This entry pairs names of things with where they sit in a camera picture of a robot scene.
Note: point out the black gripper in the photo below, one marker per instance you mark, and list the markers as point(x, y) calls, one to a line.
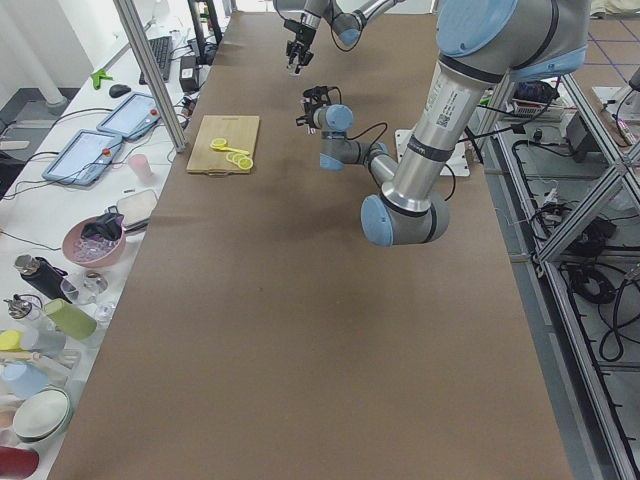
point(313, 114)
point(303, 36)

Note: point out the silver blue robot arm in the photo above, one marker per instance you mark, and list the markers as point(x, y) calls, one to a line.
point(303, 20)
point(479, 43)

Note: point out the pink plastic cup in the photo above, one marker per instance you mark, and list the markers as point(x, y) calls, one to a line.
point(140, 166)

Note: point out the small steel cup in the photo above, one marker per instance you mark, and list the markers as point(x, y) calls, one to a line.
point(95, 282)

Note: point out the light blue cup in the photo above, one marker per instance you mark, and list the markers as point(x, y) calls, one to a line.
point(23, 379)

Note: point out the wooden cutting board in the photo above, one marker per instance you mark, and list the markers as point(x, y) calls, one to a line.
point(240, 131)

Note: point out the lemon slice on pick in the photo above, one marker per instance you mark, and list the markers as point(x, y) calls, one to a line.
point(218, 144)

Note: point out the black keyboard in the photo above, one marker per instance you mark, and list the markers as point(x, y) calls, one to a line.
point(161, 48)

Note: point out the upper blue teach pendant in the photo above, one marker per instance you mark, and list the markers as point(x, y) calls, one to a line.
point(132, 118)

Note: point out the blue teach pendant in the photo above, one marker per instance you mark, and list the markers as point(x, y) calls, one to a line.
point(84, 159)
point(132, 118)

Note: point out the computer mouse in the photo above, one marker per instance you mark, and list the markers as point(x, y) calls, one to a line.
point(118, 90)

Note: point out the kitchen scale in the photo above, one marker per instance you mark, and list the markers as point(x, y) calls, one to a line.
point(136, 210)

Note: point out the lower blue teach pendant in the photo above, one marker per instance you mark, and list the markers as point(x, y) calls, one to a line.
point(84, 159)

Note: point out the black cloth in bowl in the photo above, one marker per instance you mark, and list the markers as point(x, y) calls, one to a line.
point(107, 226)

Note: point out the pink bowl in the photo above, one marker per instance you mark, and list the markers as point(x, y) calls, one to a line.
point(91, 252)

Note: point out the black thermos bottle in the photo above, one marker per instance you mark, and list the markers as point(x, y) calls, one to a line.
point(43, 276)

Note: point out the green tall tumbler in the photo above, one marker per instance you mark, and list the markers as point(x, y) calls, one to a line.
point(72, 321)

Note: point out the glass oil dispenser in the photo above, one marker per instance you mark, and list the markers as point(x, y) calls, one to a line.
point(28, 313)

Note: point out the lemon slice near handle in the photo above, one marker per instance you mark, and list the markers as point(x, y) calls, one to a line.
point(247, 164)

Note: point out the aluminium frame post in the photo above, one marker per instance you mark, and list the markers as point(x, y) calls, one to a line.
point(135, 33)

